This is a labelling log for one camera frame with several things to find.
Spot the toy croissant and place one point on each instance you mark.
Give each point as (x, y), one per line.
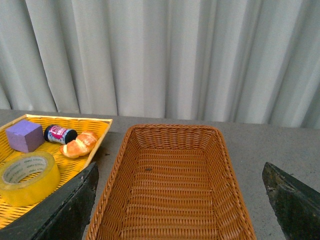
(82, 145)

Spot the purple foam cube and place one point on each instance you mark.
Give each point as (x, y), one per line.
(25, 136)

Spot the brown wicker basket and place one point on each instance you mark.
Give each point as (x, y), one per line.
(171, 182)

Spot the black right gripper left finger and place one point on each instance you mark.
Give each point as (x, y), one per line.
(61, 216)

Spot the small dark labelled jar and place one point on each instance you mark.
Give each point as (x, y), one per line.
(59, 134)

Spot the grey curtain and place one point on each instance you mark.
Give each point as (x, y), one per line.
(245, 61)

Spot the yellow packing tape roll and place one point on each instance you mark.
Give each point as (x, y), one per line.
(29, 178)

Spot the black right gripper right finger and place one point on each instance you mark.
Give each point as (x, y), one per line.
(295, 204)

